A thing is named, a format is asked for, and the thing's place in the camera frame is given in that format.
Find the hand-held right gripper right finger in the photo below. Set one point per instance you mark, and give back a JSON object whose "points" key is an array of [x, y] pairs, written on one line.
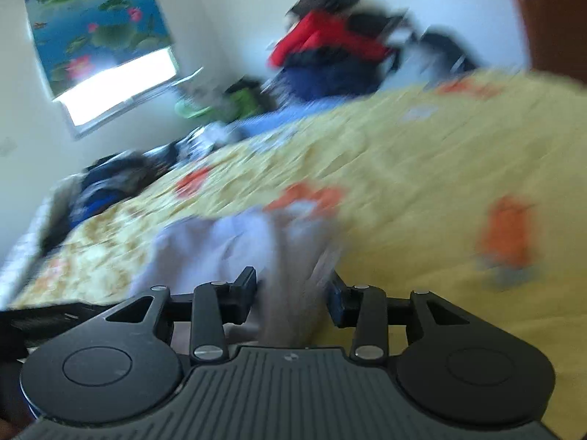
{"points": [[334, 305]]}

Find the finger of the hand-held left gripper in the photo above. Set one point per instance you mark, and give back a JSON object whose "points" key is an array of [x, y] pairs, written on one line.
{"points": [[50, 318]]}

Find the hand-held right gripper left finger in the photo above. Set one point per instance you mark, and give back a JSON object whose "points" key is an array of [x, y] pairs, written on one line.
{"points": [[243, 302]]}

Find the light purple shirt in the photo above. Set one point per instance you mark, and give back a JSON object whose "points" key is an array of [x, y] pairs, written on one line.
{"points": [[215, 247]]}

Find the dark clothes pile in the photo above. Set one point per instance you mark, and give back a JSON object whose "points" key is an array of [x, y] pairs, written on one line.
{"points": [[110, 183]]}

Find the yellow printed blanket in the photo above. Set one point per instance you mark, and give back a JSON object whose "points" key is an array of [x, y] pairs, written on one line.
{"points": [[412, 169]]}

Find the white crumpled cloth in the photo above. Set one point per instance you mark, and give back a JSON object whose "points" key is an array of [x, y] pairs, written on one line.
{"points": [[211, 140]]}

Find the blue bed sheet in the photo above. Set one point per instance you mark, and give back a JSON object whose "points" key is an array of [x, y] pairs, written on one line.
{"points": [[284, 117]]}

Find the green box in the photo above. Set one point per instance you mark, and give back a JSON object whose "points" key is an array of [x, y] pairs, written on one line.
{"points": [[243, 103]]}

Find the green plastic item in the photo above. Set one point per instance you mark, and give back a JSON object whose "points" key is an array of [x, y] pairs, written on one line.
{"points": [[190, 110]]}

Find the black cloth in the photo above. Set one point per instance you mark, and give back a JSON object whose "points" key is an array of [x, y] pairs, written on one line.
{"points": [[243, 85]]}

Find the navy garment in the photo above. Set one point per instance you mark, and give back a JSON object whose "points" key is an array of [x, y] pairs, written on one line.
{"points": [[330, 78]]}

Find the window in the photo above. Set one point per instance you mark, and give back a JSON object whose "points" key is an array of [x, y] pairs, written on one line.
{"points": [[119, 87]]}

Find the red jacket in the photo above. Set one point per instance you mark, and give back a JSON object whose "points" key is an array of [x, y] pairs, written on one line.
{"points": [[321, 36]]}

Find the black bag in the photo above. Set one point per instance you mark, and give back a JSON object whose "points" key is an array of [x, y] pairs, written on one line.
{"points": [[447, 50]]}

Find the lotus print roller blind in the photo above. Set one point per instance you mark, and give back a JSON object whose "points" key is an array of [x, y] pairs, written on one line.
{"points": [[96, 23]]}

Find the black jacket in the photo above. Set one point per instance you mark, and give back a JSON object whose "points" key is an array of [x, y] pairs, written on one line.
{"points": [[330, 0]]}

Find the wooden door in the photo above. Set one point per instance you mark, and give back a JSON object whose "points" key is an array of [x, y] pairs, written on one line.
{"points": [[555, 13]]}

